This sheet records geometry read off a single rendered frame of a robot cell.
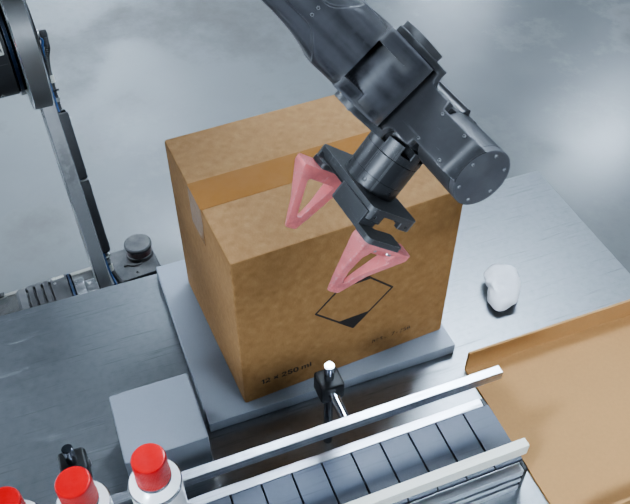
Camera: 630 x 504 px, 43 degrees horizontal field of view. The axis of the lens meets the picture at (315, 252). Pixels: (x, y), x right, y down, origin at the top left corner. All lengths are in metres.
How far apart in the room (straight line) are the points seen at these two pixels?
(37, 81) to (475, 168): 0.70
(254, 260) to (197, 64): 2.43
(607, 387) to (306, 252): 0.49
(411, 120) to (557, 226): 0.71
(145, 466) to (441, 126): 0.40
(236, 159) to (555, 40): 2.65
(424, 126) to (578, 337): 0.60
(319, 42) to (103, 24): 2.99
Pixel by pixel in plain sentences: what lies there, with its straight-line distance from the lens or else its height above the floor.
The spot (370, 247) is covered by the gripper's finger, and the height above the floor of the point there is 1.24.
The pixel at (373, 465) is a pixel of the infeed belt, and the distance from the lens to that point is 0.99.
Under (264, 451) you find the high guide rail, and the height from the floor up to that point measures 0.96.
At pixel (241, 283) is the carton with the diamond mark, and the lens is 0.89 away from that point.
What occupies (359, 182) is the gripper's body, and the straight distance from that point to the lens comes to 0.74.
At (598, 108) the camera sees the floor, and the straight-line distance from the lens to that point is 3.17.
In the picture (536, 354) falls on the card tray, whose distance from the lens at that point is 1.18.
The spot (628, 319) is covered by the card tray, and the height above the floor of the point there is 0.83.
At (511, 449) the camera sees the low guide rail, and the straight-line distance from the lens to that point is 0.98.
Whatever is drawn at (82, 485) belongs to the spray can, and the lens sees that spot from 0.77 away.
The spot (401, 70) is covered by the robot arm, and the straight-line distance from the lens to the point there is 0.66.
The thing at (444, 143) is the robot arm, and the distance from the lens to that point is 0.67.
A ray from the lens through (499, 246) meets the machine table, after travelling 1.31.
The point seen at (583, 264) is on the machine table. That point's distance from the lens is 1.32.
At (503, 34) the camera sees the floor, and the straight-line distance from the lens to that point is 3.51.
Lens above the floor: 1.74
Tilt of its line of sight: 46 degrees down
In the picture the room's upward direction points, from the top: straight up
